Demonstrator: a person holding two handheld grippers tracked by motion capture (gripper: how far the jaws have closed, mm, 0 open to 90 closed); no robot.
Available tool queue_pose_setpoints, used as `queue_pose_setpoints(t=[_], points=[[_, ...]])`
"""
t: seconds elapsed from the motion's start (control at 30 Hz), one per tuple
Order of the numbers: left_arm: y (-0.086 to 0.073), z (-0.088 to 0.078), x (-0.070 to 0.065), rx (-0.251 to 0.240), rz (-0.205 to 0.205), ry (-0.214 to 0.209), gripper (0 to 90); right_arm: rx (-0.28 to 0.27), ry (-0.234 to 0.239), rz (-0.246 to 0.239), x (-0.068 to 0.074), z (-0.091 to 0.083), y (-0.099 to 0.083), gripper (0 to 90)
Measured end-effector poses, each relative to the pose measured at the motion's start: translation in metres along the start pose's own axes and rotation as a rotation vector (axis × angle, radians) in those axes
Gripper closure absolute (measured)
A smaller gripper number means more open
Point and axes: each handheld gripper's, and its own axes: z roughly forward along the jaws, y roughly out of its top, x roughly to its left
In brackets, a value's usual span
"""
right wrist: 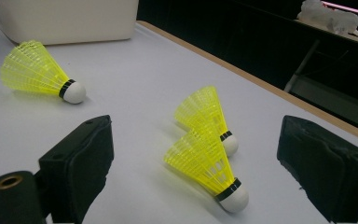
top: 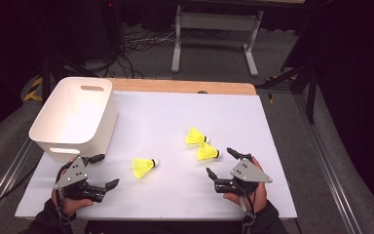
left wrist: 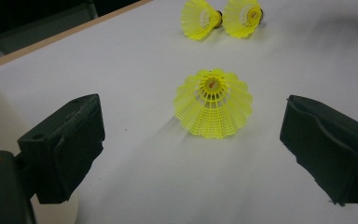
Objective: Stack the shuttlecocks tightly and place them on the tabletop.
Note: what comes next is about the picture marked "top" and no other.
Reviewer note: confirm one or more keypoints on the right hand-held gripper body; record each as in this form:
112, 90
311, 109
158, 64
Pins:
248, 172

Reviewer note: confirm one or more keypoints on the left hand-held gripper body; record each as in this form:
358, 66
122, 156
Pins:
74, 175

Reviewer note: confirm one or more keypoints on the yellow shuttlecock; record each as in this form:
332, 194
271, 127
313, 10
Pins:
194, 136
206, 152
141, 167

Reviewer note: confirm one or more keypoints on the white plastic basket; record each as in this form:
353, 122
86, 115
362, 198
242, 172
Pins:
74, 113

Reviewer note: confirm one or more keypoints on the person's right hand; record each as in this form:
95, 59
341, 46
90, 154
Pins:
258, 198

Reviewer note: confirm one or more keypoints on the person's left hand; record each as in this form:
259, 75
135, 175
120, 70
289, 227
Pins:
71, 205

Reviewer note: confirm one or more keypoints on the person's dark clothed lap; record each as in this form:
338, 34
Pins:
162, 227

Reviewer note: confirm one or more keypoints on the yellow black hazard tape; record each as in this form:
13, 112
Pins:
271, 97
32, 95

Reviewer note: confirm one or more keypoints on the small black round object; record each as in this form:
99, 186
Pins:
202, 92

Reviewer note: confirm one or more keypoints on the white table sheet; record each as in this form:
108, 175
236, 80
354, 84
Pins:
162, 107

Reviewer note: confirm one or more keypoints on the black metal stand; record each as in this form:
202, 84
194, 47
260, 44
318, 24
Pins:
311, 97

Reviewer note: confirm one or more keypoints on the black equipment with red light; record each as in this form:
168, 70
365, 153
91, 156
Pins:
112, 19

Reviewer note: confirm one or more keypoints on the black curtain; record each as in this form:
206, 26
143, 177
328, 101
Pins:
354, 65

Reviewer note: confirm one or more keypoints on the aluminium floor rail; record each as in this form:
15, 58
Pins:
331, 175
9, 172

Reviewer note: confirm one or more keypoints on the white metal frame desk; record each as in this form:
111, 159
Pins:
217, 21

